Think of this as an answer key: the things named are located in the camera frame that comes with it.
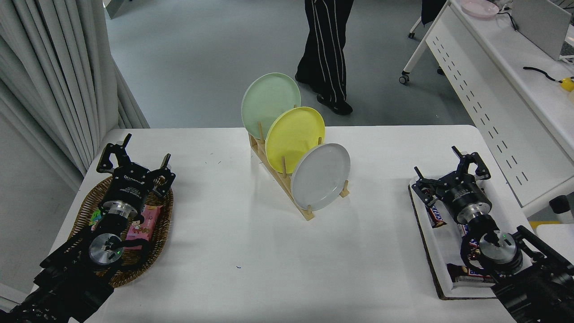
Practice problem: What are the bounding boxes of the brown wicker basket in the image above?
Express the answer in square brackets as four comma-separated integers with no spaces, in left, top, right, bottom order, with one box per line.
[68,174,174,288]

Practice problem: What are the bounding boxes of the yellow plate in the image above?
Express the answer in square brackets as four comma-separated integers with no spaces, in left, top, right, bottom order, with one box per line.
[265,106,326,175]

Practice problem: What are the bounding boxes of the thick black cable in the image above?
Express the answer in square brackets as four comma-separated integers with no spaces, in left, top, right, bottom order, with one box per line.
[523,66,563,83]

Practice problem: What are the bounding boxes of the grey curtain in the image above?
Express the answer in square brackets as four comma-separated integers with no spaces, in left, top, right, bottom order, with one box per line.
[0,0,151,193]

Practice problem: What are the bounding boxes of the wooden plate rack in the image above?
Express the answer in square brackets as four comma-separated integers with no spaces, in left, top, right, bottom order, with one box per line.
[248,121,350,221]

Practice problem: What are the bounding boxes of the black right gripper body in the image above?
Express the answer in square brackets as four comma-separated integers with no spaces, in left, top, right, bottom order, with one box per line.
[442,173,492,217]

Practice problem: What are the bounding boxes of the thin black cable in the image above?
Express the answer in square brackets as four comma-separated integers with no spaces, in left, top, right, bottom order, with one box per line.
[496,10,519,31]

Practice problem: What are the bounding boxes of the grey laptop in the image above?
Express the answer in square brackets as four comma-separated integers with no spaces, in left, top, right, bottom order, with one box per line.
[511,0,574,61]

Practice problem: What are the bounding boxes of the pink plate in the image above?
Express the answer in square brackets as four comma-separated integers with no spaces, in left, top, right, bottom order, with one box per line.
[461,0,500,18]

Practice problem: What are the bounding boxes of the white cardboard tray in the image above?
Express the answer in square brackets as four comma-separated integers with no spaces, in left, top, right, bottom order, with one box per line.
[407,176,509,300]

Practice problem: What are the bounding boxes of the pale green plate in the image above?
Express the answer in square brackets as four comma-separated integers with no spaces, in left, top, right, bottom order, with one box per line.
[241,72,302,140]

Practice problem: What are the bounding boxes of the white perforated desk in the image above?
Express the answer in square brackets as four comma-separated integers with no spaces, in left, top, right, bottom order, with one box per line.
[399,0,574,218]

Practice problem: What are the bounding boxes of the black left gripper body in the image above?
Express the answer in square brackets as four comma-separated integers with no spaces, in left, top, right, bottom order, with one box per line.
[107,164,155,211]

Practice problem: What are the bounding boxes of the person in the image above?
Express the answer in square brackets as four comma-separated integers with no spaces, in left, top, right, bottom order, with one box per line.
[295,0,355,116]

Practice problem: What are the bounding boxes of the pink snack packet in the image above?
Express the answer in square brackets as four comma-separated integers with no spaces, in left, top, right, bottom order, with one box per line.
[123,204,162,251]

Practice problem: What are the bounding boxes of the small white table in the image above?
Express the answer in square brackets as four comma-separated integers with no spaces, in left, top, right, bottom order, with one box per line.
[536,223,574,265]

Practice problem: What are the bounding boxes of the grey plate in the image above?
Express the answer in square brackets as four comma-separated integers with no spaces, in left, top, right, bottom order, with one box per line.
[290,143,352,212]

